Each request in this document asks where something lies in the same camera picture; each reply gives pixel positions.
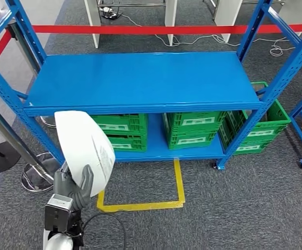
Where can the red barrier belt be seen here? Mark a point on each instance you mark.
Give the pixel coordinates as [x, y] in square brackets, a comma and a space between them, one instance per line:
[140, 29]

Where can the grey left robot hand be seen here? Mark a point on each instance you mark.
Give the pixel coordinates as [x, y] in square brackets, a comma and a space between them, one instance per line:
[84, 196]

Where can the black device under table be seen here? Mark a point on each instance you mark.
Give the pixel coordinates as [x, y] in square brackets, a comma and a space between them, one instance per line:
[110, 13]

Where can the white curved plastic part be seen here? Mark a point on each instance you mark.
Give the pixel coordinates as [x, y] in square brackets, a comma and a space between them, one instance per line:
[81, 145]

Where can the black stanchion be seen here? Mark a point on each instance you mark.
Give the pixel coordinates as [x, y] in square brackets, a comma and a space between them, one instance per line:
[2, 160]

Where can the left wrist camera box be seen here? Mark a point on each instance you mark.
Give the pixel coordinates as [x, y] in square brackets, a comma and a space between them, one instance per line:
[57, 214]

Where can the white table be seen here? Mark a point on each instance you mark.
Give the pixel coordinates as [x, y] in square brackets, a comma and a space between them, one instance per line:
[170, 20]
[226, 17]

